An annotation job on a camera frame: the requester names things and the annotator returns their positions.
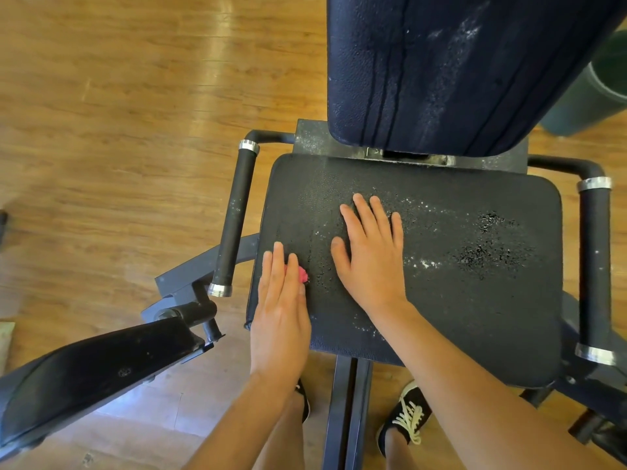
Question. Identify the person's left hand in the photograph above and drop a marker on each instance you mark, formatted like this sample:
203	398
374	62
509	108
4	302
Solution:
279	323

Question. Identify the person's right hand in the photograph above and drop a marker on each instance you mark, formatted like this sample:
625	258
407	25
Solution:
374	264

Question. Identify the pink cleaning cloth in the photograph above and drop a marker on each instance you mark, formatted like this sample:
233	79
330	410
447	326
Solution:
303	275

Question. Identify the person's left forearm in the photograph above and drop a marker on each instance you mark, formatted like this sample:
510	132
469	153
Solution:
245	431

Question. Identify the person's right forearm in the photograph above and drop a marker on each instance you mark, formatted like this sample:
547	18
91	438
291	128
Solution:
470	386

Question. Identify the person's left black shoe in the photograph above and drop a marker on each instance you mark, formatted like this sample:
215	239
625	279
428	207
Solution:
303	401

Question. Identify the person's black shoe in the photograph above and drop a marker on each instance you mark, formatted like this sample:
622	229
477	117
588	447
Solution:
407	416
303	401

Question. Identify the person's left leg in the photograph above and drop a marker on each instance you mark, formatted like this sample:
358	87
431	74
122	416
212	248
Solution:
292	445

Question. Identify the person's leg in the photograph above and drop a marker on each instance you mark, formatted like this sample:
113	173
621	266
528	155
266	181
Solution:
292	445
400	455

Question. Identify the person's right black shoe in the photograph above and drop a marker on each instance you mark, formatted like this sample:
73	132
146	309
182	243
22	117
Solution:
407	416

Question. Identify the person's right leg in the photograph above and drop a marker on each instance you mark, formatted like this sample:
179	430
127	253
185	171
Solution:
400	455

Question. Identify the dark green plastic bucket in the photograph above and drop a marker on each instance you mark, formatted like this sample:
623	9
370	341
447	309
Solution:
588	98

